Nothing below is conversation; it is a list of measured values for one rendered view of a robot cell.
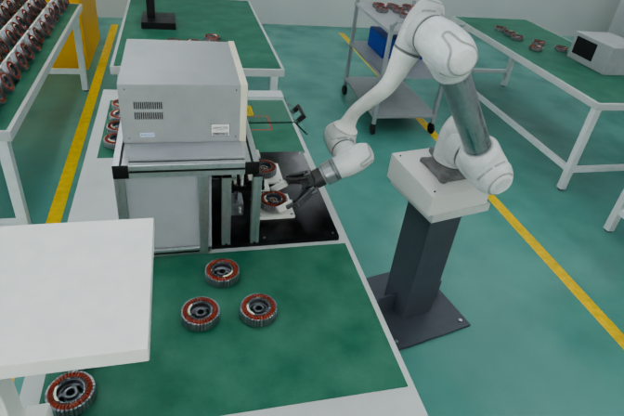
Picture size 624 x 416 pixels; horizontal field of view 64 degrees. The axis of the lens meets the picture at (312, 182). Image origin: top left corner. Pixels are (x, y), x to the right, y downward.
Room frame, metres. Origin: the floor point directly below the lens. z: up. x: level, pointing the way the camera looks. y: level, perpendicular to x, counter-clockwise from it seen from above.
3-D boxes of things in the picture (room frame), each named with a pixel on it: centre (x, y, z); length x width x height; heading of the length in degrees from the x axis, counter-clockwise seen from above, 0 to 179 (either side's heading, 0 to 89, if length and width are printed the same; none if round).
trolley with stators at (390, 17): (4.38, -0.61, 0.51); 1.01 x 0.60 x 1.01; 17
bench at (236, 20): (3.91, 1.07, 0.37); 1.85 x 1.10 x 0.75; 17
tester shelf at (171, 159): (1.61, 0.48, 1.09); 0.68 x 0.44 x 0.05; 17
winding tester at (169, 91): (1.62, 0.49, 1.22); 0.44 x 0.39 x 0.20; 17
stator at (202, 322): (1.01, 0.28, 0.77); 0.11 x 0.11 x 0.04
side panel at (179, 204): (1.27, 0.46, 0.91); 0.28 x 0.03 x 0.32; 107
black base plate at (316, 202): (1.70, 0.19, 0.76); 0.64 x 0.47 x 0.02; 17
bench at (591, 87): (4.47, -2.00, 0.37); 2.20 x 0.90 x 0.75; 17
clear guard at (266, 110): (1.85, 0.23, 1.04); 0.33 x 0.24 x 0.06; 107
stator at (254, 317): (1.05, 0.11, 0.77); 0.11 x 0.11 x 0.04
